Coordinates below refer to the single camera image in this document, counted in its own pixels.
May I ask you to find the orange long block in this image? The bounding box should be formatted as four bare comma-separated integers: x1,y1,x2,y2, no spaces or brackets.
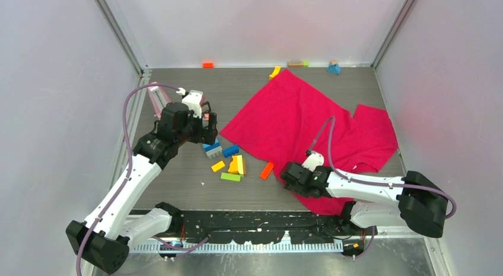
259,162,274,180

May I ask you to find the blue triangular block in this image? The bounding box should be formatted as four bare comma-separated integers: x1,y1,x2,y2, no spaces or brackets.
327,60,342,75

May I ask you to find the black open brooch case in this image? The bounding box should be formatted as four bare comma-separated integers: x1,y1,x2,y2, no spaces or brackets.
200,101,212,115

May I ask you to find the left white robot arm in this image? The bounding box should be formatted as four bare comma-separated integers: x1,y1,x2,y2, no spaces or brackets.
66,102,218,274

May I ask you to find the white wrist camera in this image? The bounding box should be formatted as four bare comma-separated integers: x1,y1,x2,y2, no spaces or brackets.
301,150,324,172
182,90,203,119

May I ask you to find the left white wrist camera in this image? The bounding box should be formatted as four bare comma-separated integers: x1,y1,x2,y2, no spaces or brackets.
182,90,203,119

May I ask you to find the lime green long block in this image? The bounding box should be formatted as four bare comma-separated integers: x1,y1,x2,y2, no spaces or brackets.
220,172,241,182

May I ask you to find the pink metronome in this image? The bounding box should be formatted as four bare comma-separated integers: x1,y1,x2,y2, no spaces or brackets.
148,81,171,120

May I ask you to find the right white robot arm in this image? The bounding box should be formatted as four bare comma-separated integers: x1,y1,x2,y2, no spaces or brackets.
280,162,457,238

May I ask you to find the yellow orange stepped block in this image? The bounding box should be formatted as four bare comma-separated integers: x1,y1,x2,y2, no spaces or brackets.
228,155,247,177

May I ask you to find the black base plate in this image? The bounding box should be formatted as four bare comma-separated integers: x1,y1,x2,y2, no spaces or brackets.
158,211,373,245

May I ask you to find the green blue grey block stack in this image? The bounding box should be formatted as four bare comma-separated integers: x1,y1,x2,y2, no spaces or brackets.
202,138,223,158

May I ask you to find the red-orange block at wall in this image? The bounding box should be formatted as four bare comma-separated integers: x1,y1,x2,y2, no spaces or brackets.
202,62,214,68

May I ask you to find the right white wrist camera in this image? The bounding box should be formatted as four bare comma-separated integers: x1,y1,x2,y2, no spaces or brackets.
301,150,324,172

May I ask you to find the yellow arch block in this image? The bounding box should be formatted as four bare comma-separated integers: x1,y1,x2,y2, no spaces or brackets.
269,65,281,80

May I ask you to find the yellow flat block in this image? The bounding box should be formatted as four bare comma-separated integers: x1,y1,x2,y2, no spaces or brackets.
211,160,225,172

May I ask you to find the red t-shirt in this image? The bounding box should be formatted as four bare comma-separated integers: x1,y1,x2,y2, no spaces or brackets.
219,69,399,216

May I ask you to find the blue toothed block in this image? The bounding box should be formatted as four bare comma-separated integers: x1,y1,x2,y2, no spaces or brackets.
222,145,240,158

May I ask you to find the brown wooden block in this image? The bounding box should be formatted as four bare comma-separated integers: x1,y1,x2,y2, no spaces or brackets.
287,61,304,68

